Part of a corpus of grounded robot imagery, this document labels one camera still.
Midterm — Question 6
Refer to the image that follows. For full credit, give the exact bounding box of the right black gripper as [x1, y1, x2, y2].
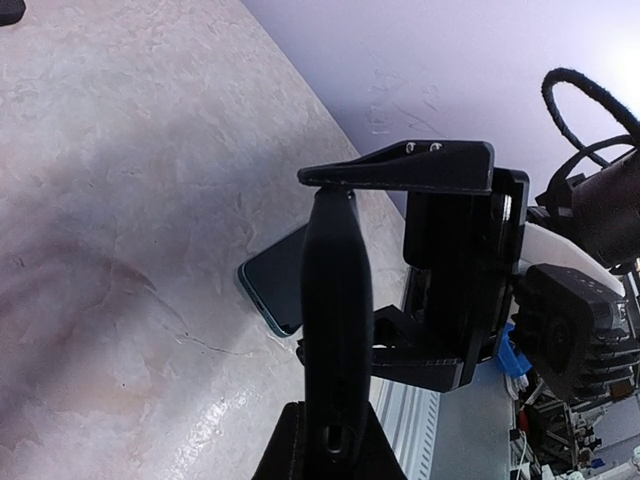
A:
[297, 140, 529, 392]

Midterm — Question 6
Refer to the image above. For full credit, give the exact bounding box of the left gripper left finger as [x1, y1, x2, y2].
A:
[253, 402, 305, 480]

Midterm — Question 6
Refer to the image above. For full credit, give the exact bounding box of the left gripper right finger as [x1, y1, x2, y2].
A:
[359, 405, 406, 480]

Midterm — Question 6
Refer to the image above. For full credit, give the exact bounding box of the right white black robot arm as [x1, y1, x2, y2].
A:
[298, 141, 639, 399]

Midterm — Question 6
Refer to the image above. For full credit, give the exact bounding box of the black phone bottom right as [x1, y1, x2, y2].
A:
[237, 225, 307, 338]

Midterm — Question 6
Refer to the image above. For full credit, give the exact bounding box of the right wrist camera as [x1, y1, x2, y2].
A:
[510, 264, 639, 402]

